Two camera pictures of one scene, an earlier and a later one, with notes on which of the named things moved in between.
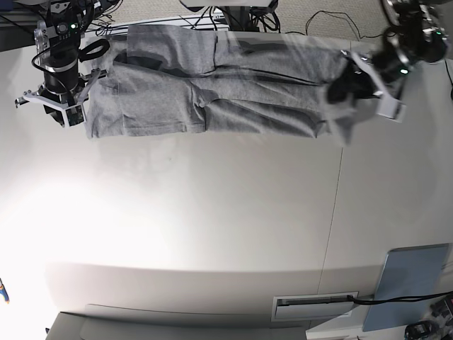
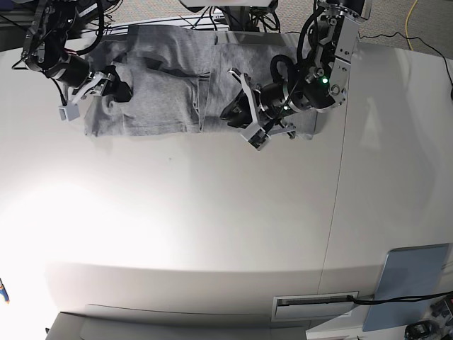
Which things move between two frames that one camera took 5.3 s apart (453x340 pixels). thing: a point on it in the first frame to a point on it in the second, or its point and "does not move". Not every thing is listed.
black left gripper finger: (354, 83) to (238, 112)
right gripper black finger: (56, 115) to (119, 89)
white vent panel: (312, 306) does not move
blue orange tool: (3, 291) does not move
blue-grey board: (410, 272) does not move
